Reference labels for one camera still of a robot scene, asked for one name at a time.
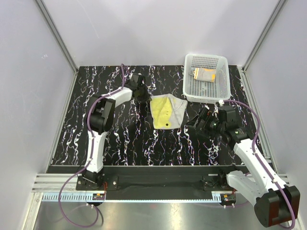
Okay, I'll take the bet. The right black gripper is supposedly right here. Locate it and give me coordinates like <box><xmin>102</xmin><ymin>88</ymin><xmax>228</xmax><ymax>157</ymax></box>
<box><xmin>186</xmin><ymin>107</ymin><xmax>225</xmax><ymax>140</ymax></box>

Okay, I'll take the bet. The yellow and grey towel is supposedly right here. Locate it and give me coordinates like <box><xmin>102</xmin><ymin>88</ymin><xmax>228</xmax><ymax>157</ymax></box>
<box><xmin>150</xmin><ymin>94</ymin><xmax>188</xmax><ymax>130</ymax></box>

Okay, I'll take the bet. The orange towel with grey pattern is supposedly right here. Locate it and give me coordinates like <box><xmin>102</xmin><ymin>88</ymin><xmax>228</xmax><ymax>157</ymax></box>
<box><xmin>193</xmin><ymin>68</ymin><xmax>216</xmax><ymax>82</ymax></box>

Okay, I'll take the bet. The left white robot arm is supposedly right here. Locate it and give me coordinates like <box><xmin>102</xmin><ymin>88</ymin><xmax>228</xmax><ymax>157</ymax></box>
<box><xmin>82</xmin><ymin>73</ymin><xmax>150</xmax><ymax>190</ymax></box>

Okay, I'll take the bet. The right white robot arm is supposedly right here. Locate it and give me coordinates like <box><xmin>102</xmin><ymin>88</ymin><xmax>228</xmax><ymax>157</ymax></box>
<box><xmin>187</xmin><ymin>105</ymin><xmax>300</xmax><ymax>229</ymax></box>

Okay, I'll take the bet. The white perforated plastic basket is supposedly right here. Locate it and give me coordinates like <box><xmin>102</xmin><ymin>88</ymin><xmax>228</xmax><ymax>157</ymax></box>
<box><xmin>183</xmin><ymin>54</ymin><xmax>231</xmax><ymax>104</ymax></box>

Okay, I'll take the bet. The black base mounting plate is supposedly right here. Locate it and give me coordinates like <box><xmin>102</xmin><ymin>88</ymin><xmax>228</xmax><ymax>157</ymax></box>
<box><xmin>76</xmin><ymin>165</ymin><xmax>248</xmax><ymax>196</ymax></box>

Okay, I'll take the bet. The right connector block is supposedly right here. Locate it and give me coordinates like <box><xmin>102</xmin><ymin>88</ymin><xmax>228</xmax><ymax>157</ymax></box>
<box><xmin>221</xmin><ymin>194</ymin><xmax>236</xmax><ymax>203</ymax></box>

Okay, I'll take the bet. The connector block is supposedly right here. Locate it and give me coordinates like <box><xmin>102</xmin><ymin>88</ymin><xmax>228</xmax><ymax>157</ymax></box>
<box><xmin>92</xmin><ymin>193</ymin><xmax>106</xmax><ymax>201</ymax></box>
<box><xmin>221</xmin><ymin>194</ymin><xmax>236</xmax><ymax>203</ymax></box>

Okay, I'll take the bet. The left connector block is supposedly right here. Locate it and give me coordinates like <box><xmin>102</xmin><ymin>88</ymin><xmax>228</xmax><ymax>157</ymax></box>
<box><xmin>92</xmin><ymin>193</ymin><xmax>106</xmax><ymax>201</ymax></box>

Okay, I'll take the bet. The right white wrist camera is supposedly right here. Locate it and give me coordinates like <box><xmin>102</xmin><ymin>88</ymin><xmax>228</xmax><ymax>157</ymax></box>
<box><xmin>214</xmin><ymin>99</ymin><xmax>225</xmax><ymax>113</ymax></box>

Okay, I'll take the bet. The aluminium cross rail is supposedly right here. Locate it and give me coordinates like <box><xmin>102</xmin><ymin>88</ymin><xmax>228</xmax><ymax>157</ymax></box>
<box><xmin>32</xmin><ymin>173</ymin><xmax>78</xmax><ymax>192</ymax></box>

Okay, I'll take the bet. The left aluminium frame post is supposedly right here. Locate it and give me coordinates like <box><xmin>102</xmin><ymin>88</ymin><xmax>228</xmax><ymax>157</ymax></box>
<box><xmin>34</xmin><ymin>0</ymin><xmax>79</xmax><ymax>73</ymax></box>

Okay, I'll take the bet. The aluminium frame post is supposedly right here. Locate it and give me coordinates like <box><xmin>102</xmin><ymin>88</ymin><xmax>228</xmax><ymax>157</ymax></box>
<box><xmin>242</xmin><ymin>0</ymin><xmax>288</xmax><ymax>71</ymax></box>
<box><xmin>34</xmin><ymin>0</ymin><xmax>79</xmax><ymax>73</ymax></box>

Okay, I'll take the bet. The right aluminium frame post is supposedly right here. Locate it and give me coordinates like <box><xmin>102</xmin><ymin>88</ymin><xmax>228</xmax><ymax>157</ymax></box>
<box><xmin>242</xmin><ymin>0</ymin><xmax>288</xmax><ymax>71</ymax></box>

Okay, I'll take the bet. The white slotted cable duct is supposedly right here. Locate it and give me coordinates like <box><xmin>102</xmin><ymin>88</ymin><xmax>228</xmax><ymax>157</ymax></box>
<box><xmin>43</xmin><ymin>192</ymin><xmax>222</xmax><ymax>203</ymax></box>

